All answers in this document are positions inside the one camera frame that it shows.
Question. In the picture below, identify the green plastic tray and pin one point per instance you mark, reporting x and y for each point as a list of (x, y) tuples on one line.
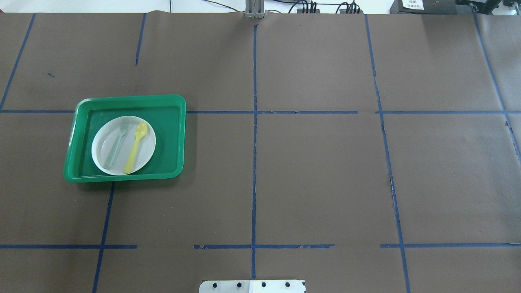
[(165, 113)]

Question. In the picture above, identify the yellow plastic spoon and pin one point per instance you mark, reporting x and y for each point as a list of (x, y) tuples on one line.
[(140, 132)]

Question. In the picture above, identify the metal base plate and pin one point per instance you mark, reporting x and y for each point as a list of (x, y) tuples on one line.
[(253, 286)]

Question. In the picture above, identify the translucent plastic fork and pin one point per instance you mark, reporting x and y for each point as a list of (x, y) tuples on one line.
[(122, 131)]

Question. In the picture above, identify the aluminium frame post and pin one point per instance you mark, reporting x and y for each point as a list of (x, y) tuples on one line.
[(254, 9)]

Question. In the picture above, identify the white round plate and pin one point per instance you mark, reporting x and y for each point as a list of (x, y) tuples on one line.
[(105, 137)]

